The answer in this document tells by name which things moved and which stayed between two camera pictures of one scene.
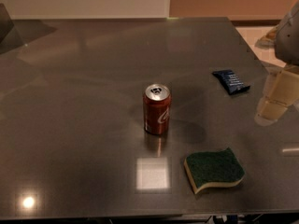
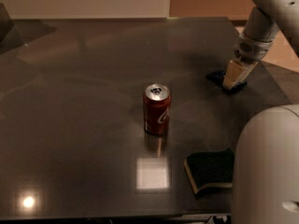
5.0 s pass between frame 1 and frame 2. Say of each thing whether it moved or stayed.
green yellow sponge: stayed
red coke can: stayed
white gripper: moved
